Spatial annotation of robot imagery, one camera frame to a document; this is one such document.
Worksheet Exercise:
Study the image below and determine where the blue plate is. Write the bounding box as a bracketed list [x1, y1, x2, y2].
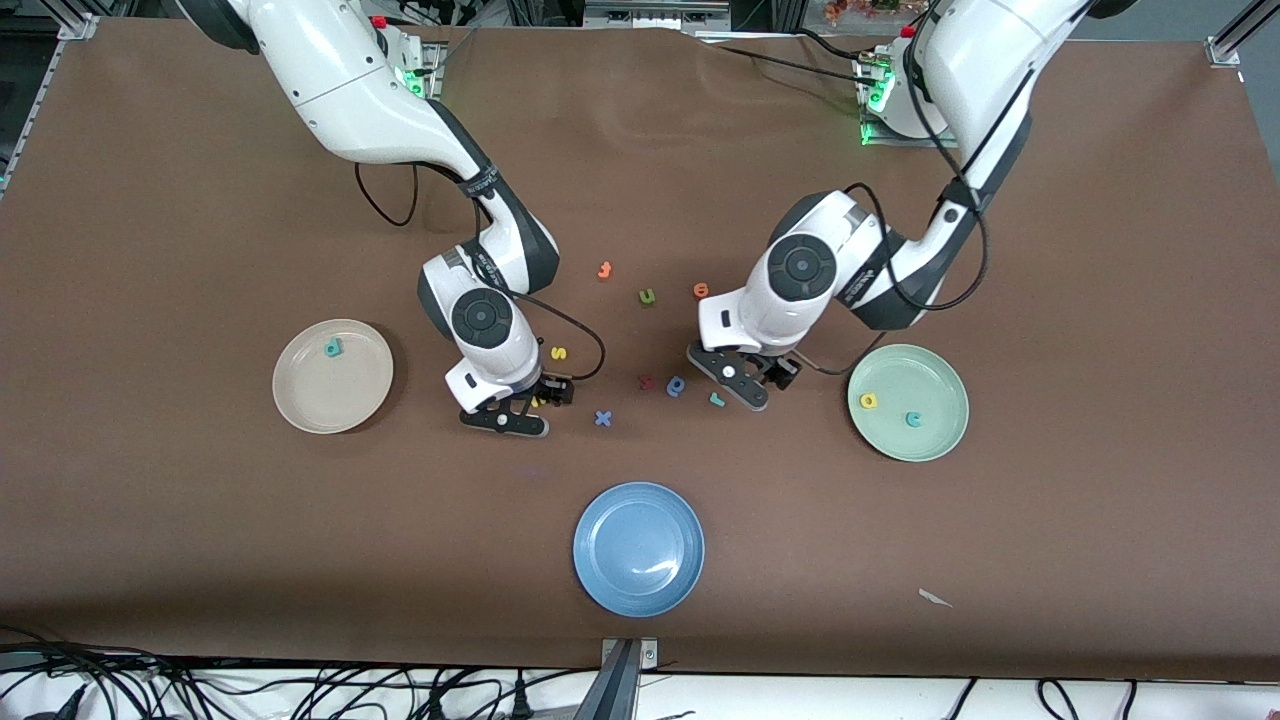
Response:
[573, 482, 706, 618]

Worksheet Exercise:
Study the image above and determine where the black cable on table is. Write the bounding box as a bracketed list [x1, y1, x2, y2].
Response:
[795, 28, 866, 63]
[700, 42, 873, 83]

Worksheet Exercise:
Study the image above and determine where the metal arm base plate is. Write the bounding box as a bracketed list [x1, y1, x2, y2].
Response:
[400, 42, 442, 101]
[858, 50, 966, 149]

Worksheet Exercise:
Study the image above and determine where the grey power strip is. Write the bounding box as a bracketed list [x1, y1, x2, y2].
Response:
[583, 0, 731, 29]

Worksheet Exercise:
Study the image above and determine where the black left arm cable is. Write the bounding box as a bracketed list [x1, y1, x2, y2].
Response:
[800, 60, 991, 377]

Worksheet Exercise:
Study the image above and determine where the orange leaf decoration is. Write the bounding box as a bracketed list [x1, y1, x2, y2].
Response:
[822, 0, 901, 26]

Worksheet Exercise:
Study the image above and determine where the beige brown plate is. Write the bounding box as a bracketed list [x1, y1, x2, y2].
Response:
[272, 319, 395, 435]

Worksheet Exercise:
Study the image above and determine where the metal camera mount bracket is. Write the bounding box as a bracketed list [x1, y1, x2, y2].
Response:
[575, 637, 659, 720]

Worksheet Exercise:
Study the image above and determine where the aluminium frame profile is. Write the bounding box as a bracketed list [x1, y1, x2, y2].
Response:
[55, 0, 101, 41]
[1205, 0, 1280, 67]

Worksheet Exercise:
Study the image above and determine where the light green plate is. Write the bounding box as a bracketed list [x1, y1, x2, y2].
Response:
[847, 344, 970, 463]

